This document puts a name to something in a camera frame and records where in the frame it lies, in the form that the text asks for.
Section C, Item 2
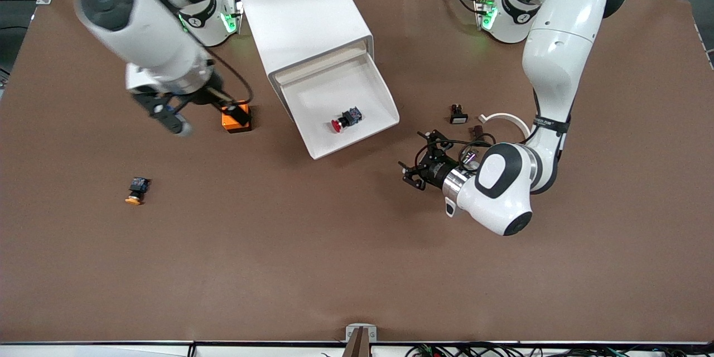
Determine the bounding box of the red mushroom push button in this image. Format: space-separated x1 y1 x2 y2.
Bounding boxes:
331 107 363 133

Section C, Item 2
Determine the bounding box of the yellow mushroom push button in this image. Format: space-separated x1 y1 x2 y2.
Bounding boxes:
124 177 150 206

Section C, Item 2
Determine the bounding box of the orange box with hole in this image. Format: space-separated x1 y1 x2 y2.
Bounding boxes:
221 100 252 133

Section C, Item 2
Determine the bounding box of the white curved plastic arc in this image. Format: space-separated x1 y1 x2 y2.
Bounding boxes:
478 113 530 140

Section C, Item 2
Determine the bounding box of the white table edge strip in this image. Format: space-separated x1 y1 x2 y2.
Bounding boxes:
0 340 714 357

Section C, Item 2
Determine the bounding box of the metal bracket with brown post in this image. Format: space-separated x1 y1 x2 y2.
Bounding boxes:
342 324 378 357

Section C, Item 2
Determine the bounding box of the bundle of cables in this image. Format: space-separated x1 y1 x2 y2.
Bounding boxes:
404 342 714 357

